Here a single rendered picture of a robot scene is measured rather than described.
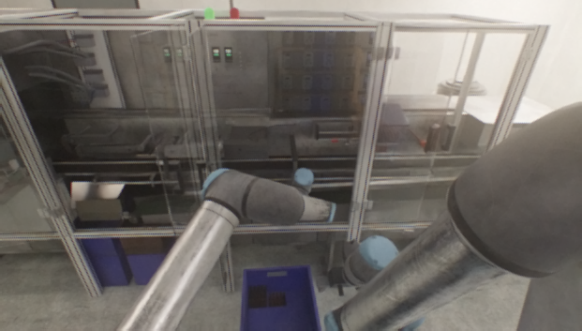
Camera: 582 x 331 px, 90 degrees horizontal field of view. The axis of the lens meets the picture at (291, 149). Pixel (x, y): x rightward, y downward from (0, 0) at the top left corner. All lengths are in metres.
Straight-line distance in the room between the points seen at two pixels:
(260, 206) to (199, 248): 0.17
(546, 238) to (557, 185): 0.04
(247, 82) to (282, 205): 1.36
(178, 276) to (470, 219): 0.60
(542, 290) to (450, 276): 0.14
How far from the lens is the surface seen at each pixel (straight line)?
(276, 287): 2.03
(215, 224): 0.78
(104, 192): 2.22
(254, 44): 1.98
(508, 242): 0.32
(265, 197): 0.77
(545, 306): 0.51
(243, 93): 2.06
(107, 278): 2.61
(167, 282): 0.75
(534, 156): 0.31
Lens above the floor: 1.89
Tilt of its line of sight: 28 degrees down
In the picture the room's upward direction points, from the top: 1 degrees clockwise
